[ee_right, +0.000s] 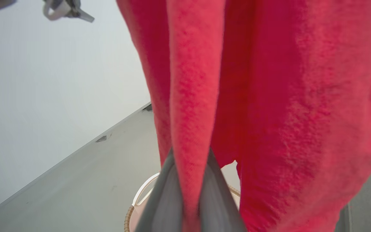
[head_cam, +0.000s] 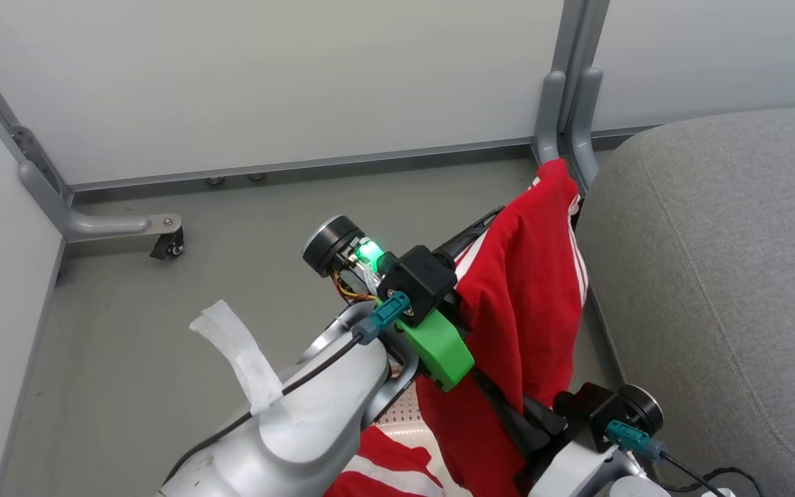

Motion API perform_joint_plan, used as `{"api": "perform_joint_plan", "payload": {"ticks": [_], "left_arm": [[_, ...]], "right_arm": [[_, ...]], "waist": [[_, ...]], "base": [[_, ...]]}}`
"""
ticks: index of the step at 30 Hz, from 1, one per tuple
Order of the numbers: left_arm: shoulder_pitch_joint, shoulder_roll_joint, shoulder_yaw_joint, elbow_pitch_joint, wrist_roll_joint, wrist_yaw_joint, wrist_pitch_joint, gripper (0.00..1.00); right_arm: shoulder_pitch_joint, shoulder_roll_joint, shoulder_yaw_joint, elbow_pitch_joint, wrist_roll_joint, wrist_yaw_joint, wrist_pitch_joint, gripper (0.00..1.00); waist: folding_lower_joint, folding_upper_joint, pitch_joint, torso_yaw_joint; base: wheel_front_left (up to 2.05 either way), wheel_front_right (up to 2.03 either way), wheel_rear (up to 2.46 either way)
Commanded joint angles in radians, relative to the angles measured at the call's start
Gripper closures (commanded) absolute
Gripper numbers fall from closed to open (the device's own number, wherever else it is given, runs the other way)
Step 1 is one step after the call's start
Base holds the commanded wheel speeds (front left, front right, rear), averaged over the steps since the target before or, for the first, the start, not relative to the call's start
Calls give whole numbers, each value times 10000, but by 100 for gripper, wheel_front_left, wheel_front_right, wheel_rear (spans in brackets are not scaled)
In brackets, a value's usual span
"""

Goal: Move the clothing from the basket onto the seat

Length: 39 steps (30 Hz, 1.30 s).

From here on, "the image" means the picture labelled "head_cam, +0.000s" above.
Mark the grey partition base rail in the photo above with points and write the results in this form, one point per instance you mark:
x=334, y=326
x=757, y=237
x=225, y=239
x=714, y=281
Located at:
x=301, y=168

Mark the grey fabric sofa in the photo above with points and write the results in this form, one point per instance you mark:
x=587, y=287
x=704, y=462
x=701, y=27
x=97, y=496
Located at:
x=722, y=276

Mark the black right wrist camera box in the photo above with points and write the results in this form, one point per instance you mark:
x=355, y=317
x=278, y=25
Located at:
x=587, y=411

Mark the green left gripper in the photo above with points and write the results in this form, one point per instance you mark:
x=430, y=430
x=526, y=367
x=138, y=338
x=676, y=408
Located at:
x=440, y=348

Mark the small round levelling foot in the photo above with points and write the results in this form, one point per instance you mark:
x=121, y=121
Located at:
x=257, y=177
x=215, y=181

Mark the white tape strip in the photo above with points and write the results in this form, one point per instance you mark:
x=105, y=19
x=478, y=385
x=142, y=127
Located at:
x=242, y=352

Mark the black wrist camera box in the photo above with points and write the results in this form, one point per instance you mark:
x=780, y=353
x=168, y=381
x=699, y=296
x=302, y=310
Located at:
x=587, y=411
x=417, y=279

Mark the red clothing with white stripes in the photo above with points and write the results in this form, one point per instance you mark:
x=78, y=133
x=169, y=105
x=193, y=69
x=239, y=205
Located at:
x=522, y=297

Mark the long grey partition foot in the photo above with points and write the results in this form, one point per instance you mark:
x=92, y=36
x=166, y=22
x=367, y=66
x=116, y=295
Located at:
x=94, y=222

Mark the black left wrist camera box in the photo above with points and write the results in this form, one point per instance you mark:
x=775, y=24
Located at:
x=417, y=279

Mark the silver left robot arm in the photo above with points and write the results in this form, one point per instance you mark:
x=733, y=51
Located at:
x=315, y=414

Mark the black caster under long foot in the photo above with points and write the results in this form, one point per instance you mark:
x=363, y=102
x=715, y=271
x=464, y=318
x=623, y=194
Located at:
x=168, y=245

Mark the white perforated laundry basket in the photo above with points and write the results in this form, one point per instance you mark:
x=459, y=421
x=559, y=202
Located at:
x=404, y=414

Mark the grey double partition post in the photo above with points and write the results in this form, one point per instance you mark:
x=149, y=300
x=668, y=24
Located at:
x=577, y=41

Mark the grey slanted partition post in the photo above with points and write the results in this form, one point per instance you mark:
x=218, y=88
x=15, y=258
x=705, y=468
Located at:
x=11, y=117

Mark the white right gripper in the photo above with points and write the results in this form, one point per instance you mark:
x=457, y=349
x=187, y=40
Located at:
x=566, y=473

